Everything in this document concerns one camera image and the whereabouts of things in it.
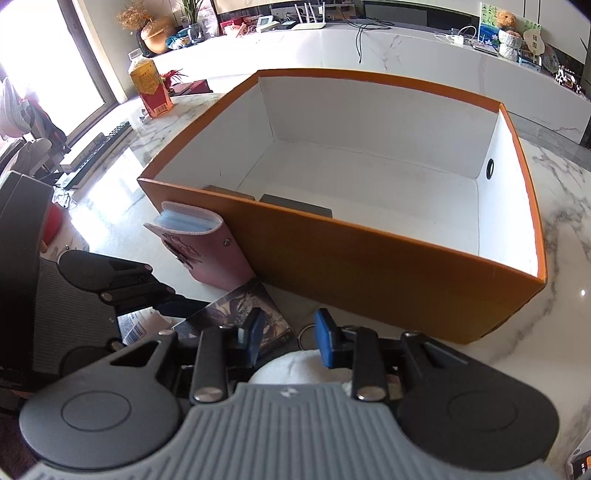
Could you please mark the white router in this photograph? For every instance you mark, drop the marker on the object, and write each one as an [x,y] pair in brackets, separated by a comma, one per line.
[310,18]

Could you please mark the black keyboard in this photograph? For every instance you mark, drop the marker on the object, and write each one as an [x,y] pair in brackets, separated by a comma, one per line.
[90,154]

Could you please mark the golden vase with dried flowers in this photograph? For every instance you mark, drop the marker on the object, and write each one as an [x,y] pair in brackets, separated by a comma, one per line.
[154,34]

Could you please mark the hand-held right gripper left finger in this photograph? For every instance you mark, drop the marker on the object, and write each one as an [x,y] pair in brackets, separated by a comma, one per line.
[253,336]

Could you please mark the white blue tissue packet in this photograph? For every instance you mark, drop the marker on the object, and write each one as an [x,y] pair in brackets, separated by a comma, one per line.
[136,328]

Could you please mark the cow print ornament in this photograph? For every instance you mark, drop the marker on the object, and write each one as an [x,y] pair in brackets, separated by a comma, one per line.
[567,77]

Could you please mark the yellow oil bottle red label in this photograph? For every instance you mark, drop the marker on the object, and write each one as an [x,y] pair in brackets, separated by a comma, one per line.
[150,87]

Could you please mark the blue face masks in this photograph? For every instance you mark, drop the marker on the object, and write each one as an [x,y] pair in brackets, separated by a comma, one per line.
[184,220]

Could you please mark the white charger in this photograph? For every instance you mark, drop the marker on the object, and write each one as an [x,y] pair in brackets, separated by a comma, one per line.
[455,39]

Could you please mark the brown teddy bear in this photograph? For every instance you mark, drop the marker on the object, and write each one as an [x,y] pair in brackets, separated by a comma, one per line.
[508,21]

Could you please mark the red gift box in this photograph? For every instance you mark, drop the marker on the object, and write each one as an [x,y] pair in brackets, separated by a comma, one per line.
[194,86]

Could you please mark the flower painting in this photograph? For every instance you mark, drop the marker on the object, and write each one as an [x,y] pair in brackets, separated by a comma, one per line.
[488,28]

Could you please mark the panda plush toy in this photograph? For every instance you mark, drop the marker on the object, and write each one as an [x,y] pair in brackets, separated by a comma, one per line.
[295,369]

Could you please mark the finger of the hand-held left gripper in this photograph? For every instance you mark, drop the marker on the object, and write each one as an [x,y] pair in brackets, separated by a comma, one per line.
[157,295]

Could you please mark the chair with clothes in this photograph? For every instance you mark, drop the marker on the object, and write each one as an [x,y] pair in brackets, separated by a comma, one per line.
[25,120]

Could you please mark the orange cardboard box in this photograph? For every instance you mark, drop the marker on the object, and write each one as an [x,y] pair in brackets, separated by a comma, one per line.
[369,258]

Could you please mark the green potted plant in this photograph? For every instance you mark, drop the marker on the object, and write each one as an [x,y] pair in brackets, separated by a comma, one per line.
[194,10]

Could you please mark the dark patterned card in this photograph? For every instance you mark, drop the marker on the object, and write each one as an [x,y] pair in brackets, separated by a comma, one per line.
[240,307]

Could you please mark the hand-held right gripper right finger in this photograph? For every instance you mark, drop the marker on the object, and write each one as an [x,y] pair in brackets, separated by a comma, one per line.
[326,339]

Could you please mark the pink mask pouch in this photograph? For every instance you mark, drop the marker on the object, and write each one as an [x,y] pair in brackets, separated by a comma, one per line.
[217,258]

